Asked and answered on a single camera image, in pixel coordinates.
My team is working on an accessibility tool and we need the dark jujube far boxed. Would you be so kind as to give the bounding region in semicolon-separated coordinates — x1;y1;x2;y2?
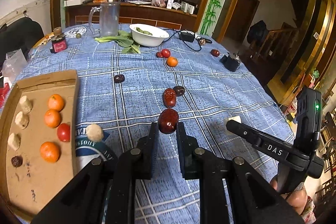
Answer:
113;74;125;84

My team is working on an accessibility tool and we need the green leafy vegetable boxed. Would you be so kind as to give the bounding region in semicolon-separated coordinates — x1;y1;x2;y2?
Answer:
94;30;141;54

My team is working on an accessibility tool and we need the dark purple plum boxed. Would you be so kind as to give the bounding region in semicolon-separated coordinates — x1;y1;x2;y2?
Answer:
173;86;185;97

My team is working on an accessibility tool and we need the red plastic bag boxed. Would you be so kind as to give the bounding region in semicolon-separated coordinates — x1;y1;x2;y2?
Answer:
0;83;10;107

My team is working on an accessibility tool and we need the brown cardboard tray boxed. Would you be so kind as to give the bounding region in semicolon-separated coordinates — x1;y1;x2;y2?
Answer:
1;70;79;222

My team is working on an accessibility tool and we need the red cherry tomato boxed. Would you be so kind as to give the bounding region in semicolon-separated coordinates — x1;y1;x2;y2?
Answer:
57;123;71;142

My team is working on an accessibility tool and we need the far red tomato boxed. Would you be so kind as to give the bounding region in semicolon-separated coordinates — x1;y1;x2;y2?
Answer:
161;48;171;59

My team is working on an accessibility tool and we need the large red jujube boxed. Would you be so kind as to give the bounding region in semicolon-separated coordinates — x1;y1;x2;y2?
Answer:
163;88;177;108

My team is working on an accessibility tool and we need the black power adapter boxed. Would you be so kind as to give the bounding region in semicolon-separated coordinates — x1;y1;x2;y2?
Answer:
179;30;195;43

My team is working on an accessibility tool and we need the white plastic basin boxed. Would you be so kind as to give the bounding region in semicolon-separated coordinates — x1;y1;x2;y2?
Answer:
129;23;169;47

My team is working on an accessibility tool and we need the black adapter cable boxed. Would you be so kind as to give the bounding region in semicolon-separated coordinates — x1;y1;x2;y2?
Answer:
159;28;214;52

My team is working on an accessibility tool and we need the small far red fruit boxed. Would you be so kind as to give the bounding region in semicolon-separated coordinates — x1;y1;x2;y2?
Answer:
156;52;163;58

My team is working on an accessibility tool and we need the red labelled jar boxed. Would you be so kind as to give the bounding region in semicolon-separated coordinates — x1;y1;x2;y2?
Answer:
50;27;67;53

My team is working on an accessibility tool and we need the operator right hand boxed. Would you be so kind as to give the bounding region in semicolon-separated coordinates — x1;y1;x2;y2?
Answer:
281;183;307;215

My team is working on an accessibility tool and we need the clear plastic pitcher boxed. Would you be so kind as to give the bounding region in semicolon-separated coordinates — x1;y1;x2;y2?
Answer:
88;2;120;38

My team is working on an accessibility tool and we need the black sofa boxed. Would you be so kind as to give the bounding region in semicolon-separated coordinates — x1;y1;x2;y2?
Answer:
0;17;45;67

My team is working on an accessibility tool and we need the blue plaid tablecloth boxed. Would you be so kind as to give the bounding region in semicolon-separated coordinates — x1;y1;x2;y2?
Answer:
15;23;295;224

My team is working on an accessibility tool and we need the clear plastic bag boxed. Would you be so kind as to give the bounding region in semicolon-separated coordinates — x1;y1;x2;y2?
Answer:
2;49;27;83

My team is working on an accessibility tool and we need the round peeled sugarcane chunk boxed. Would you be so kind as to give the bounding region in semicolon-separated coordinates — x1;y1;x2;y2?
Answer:
7;133;21;151

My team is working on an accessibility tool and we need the beige sugarcane chunk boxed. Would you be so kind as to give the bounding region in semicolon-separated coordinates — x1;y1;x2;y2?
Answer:
19;96;33;114
15;111;29;129

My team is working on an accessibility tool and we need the white sugarcane block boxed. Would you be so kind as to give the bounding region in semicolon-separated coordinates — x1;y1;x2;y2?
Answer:
224;115;242;129

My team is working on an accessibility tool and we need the black clip device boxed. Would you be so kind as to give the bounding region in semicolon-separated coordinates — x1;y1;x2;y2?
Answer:
220;53;241;72

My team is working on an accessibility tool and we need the orange tangerine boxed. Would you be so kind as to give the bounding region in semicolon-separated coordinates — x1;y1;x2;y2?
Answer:
48;94;65;111
44;109;62;128
39;141;60;163

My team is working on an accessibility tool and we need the small sugarcane chunk near tray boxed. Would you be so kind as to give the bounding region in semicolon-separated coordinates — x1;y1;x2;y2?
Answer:
85;123;104;142

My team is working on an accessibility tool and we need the small far tangerine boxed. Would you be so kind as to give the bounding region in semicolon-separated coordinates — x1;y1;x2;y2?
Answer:
166;56;178;67

